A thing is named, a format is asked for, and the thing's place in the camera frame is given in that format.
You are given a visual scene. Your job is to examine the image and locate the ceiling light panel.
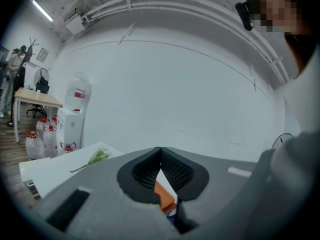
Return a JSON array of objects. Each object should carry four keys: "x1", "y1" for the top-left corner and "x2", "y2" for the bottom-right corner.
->
[{"x1": 31, "y1": 0, "x2": 54, "y2": 23}]

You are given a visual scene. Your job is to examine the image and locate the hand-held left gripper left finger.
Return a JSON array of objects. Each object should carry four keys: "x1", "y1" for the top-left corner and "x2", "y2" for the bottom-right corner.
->
[{"x1": 37, "y1": 146, "x2": 181, "y2": 240}]

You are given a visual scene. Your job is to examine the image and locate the black pedestal fan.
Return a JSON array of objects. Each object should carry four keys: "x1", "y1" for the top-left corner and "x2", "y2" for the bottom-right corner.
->
[
  {"x1": 271, "y1": 132, "x2": 296, "y2": 150},
  {"x1": 33, "y1": 67, "x2": 50, "y2": 95}
]

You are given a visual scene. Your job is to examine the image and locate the orange box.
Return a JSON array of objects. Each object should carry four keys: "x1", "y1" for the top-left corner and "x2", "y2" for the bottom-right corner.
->
[{"x1": 154, "y1": 180, "x2": 179, "y2": 215}]

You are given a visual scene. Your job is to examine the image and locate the person's face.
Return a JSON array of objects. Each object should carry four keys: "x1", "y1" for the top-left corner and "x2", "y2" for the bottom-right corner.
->
[{"x1": 249, "y1": 0, "x2": 305, "y2": 34}]

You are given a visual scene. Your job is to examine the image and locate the black head-mounted camera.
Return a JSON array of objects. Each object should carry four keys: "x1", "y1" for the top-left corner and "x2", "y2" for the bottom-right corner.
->
[{"x1": 234, "y1": 0, "x2": 262, "y2": 32}]

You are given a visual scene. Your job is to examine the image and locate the framed wall picture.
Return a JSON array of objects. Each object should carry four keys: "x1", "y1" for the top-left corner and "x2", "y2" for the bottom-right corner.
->
[{"x1": 36, "y1": 47, "x2": 50, "y2": 64}]

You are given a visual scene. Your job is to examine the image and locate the wooden table white legs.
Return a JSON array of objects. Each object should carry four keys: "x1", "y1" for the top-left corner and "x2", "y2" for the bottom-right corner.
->
[{"x1": 13, "y1": 86, "x2": 64, "y2": 144}]

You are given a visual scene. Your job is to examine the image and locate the white water dispenser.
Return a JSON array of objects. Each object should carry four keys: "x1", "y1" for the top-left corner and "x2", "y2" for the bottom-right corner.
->
[{"x1": 56, "y1": 107, "x2": 85, "y2": 155}]

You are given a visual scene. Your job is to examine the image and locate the green flower stem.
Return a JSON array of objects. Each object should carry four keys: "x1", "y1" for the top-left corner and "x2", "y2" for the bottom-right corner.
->
[{"x1": 69, "y1": 148, "x2": 111, "y2": 174}]

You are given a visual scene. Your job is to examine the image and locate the white square plastic block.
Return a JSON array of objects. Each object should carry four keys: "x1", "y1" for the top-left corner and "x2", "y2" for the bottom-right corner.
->
[{"x1": 64, "y1": 14, "x2": 88, "y2": 35}]

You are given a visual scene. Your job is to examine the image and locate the black office chair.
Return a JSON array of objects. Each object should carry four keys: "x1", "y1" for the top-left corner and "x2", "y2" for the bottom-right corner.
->
[{"x1": 25, "y1": 78, "x2": 50, "y2": 119}]

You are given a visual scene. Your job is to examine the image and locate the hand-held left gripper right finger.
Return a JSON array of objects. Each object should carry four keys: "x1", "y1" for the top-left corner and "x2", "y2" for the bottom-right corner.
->
[{"x1": 160, "y1": 146, "x2": 262, "y2": 240}]

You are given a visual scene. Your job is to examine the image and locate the blue-handled scissors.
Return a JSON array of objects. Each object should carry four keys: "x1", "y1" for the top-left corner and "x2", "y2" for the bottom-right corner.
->
[{"x1": 164, "y1": 209, "x2": 177, "y2": 223}]

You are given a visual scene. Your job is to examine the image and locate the white ceiling pipe bundle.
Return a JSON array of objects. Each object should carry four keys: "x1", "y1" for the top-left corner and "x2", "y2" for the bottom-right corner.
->
[{"x1": 81, "y1": 0, "x2": 292, "y2": 85}]

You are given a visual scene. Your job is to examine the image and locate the person's white shirt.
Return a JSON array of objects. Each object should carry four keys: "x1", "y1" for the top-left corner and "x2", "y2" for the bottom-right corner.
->
[{"x1": 273, "y1": 46, "x2": 320, "y2": 138}]

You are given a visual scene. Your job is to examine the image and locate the large clear water jug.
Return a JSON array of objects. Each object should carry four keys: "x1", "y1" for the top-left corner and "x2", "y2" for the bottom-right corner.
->
[{"x1": 64, "y1": 71, "x2": 93, "y2": 113}]

